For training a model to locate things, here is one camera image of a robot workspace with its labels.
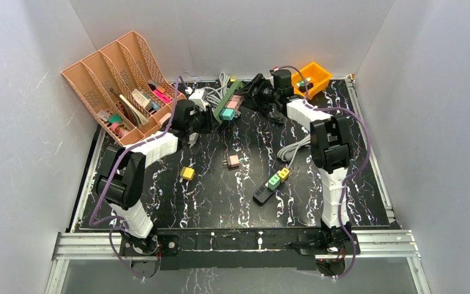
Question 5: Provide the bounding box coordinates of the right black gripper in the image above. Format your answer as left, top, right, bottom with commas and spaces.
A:
234, 73, 280, 113

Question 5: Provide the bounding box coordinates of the pink plug adapter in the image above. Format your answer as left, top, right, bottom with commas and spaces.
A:
223, 155, 240, 168
225, 100, 241, 110
230, 95, 244, 103

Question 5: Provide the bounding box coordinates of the dark green power strip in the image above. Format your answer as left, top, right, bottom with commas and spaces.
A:
212, 80, 244, 124

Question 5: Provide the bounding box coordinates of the teal plug adapter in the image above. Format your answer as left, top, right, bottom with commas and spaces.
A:
219, 108, 236, 121

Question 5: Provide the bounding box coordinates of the yellow plug adapter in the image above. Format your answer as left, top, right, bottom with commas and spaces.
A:
180, 167, 195, 181

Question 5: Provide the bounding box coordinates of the black power strip with USB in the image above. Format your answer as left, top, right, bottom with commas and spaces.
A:
252, 179, 288, 206

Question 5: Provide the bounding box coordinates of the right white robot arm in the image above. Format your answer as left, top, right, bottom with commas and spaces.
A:
235, 67, 353, 228

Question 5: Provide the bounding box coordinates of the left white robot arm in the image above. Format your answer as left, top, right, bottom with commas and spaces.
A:
93, 99, 215, 255

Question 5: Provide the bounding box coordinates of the orange plastic bin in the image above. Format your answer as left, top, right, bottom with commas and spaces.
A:
291, 62, 333, 100

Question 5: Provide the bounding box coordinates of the peach desk file organizer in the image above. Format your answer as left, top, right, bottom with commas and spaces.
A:
61, 31, 174, 146

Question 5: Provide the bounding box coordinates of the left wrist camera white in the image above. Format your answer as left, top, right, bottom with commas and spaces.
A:
188, 89, 209, 111

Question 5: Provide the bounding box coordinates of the grey coiled cable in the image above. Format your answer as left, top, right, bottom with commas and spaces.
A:
277, 134, 312, 168

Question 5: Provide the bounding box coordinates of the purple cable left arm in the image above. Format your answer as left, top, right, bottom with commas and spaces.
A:
89, 75, 187, 281

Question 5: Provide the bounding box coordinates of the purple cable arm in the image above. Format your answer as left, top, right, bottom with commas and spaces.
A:
89, 75, 187, 281
273, 66, 372, 280

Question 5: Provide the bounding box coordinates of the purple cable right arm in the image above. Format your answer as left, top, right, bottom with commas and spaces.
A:
273, 66, 372, 280

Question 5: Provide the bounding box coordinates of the aluminium frame rail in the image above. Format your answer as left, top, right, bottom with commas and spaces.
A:
46, 228, 431, 293

